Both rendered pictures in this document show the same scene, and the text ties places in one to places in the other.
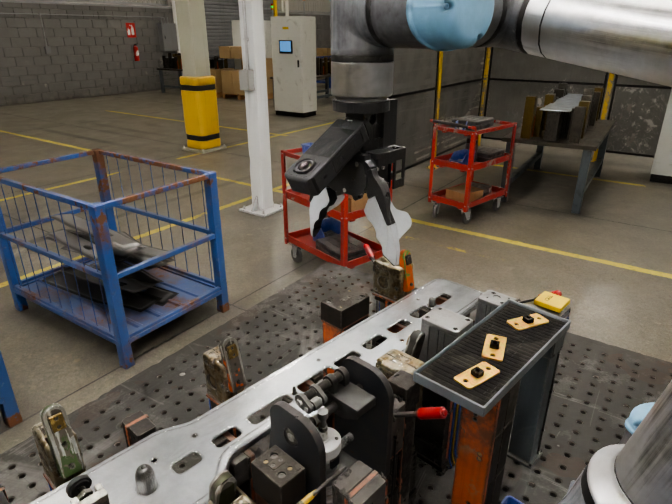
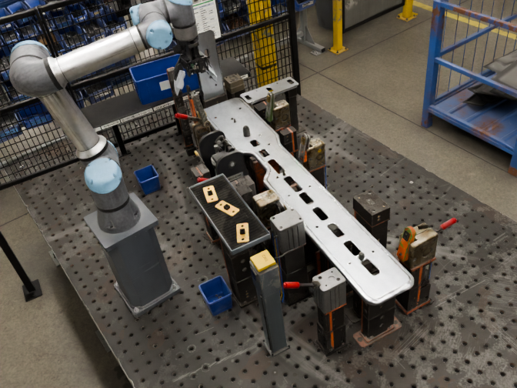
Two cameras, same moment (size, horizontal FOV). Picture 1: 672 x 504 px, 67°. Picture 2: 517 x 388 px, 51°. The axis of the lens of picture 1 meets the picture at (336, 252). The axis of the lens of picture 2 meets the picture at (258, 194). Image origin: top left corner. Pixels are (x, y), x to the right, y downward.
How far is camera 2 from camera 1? 222 cm
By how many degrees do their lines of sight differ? 92
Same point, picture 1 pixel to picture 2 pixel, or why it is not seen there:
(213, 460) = (251, 149)
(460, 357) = (226, 193)
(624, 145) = not seen: outside the picture
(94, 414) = (378, 151)
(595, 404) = not seen: outside the picture
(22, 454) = (353, 134)
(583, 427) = not seen: outside the picture
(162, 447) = (266, 136)
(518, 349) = (220, 217)
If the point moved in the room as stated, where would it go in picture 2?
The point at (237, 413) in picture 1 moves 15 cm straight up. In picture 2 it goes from (277, 155) to (274, 126)
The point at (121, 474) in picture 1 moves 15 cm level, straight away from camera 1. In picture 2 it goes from (256, 128) to (288, 122)
